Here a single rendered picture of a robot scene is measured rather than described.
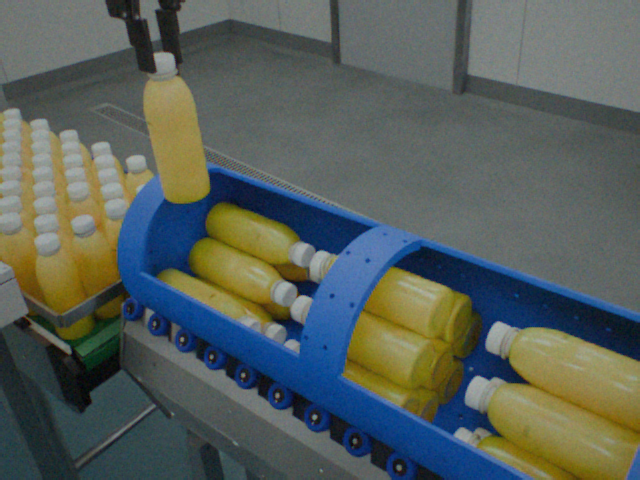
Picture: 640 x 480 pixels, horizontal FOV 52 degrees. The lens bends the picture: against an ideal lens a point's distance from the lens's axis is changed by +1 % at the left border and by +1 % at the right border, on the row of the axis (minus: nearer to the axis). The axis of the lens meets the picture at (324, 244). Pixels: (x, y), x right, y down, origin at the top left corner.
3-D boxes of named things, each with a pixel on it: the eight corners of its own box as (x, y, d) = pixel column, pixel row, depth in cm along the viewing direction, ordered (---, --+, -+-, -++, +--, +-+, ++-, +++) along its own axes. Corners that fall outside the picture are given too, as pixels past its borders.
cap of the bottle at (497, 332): (496, 361, 81) (482, 355, 82) (509, 348, 84) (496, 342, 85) (501, 334, 79) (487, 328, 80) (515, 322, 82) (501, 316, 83)
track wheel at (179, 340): (195, 332, 113) (202, 332, 115) (177, 322, 116) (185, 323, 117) (186, 356, 114) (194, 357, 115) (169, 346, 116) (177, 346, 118)
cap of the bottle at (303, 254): (310, 244, 110) (318, 248, 109) (302, 266, 110) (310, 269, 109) (297, 240, 107) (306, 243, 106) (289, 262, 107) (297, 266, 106)
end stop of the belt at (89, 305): (67, 328, 122) (62, 315, 121) (64, 326, 123) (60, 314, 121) (223, 231, 147) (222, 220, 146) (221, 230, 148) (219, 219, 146)
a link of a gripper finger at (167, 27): (154, 9, 89) (158, 8, 90) (165, 61, 93) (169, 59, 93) (168, 12, 87) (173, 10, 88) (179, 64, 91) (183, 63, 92)
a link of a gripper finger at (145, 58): (147, 18, 85) (142, 20, 85) (157, 72, 89) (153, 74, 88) (132, 15, 87) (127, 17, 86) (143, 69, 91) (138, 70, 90)
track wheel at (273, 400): (293, 388, 101) (300, 387, 103) (271, 375, 103) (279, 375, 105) (283, 415, 101) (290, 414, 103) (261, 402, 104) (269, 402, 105)
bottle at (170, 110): (195, 178, 106) (170, 57, 95) (220, 192, 101) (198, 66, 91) (155, 195, 102) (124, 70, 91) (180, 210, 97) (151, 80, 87)
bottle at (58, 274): (87, 341, 126) (59, 256, 116) (51, 341, 127) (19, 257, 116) (101, 316, 132) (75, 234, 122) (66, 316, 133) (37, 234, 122)
